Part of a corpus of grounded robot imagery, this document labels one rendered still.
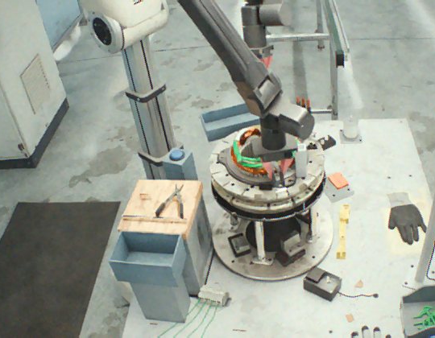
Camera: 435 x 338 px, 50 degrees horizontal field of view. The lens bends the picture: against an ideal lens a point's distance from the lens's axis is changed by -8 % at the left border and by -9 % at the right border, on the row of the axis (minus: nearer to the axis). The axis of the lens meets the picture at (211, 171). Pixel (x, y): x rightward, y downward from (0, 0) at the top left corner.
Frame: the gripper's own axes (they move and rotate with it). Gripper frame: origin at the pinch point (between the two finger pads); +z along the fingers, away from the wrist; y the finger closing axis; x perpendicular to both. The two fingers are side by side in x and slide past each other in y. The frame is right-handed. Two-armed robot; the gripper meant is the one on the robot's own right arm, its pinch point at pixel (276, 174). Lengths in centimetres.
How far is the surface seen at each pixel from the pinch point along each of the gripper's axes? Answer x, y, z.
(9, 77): 198, -136, 44
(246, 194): 3.4, -7.5, 7.8
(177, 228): -1.3, -26.2, 11.1
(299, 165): 5.9, 7.1, 3.4
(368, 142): 54, 46, 37
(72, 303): 64, -97, 115
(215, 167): 16.2, -14.1, 7.5
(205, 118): 49, -14, 12
